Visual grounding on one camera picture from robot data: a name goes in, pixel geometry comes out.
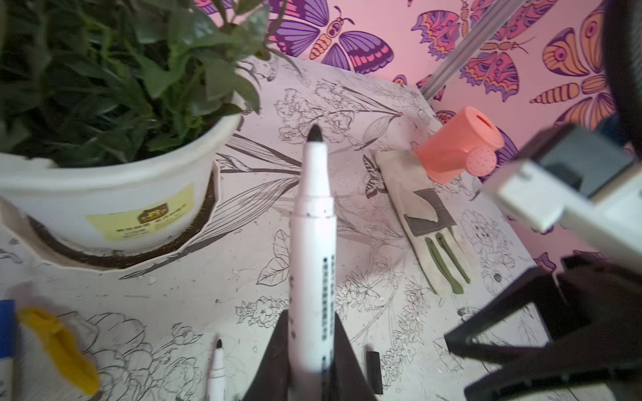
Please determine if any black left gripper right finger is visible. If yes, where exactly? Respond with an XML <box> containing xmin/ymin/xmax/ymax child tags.
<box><xmin>332</xmin><ymin>314</ymin><xmax>376</xmax><ymax>401</ymax></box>

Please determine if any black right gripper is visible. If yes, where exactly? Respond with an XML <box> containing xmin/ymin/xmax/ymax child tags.
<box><xmin>444</xmin><ymin>254</ymin><xmax>641</xmax><ymax>400</ymax></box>

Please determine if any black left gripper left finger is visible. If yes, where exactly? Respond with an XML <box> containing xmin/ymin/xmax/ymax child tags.
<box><xmin>242</xmin><ymin>309</ymin><xmax>289</xmax><ymax>401</ymax></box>

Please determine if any white marker black tip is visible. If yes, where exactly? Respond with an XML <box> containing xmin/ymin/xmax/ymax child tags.
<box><xmin>206</xmin><ymin>339</ymin><xmax>227</xmax><ymax>401</ymax></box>
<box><xmin>288</xmin><ymin>125</ymin><xmax>337</xmax><ymax>400</ymax></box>

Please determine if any black pen cap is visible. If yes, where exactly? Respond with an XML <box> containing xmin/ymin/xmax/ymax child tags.
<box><xmin>365</xmin><ymin>350</ymin><xmax>384</xmax><ymax>395</ymax></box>

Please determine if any beige green work glove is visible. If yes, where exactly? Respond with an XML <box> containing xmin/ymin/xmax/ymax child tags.
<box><xmin>376</xmin><ymin>150</ymin><xmax>473</xmax><ymax>296</ymax></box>

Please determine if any white plastic flower pot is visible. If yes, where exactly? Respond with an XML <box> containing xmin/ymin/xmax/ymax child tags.
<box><xmin>1</xmin><ymin>114</ymin><xmax>241</xmax><ymax>252</ymax></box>

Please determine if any blue dotted work glove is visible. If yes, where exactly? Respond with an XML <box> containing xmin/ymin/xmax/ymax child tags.
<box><xmin>1</xmin><ymin>297</ymin><xmax>103</xmax><ymax>400</ymax></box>

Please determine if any white pot saucer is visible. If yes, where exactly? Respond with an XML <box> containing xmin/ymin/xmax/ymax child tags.
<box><xmin>1</xmin><ymin>163</ymin><xmax>220</xmax><ymax>272</ymax></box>

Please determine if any green potted plant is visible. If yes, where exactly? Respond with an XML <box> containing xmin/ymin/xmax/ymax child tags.
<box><xmin>1</xmin><ymin>1</ymin><xmax>288</xmax><ymax>168</ymax></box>

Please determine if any aluminium frame rail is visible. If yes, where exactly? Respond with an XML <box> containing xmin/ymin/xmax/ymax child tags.
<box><xmin>421</xmin><ymin>0</ymin><xmax>525</xmax><ymax>101</ymax></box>

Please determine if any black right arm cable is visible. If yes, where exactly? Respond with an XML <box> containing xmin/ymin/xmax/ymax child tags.
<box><xmin>600</xmin><ymin>0</ymin><xmax>642</xmax><ymax>161</ymax></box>

